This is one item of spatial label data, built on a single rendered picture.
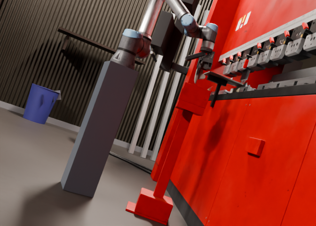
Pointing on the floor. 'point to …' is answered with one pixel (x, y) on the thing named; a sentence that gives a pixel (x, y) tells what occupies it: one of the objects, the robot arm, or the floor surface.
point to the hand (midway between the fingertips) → (194, 81)
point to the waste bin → (40, 103)
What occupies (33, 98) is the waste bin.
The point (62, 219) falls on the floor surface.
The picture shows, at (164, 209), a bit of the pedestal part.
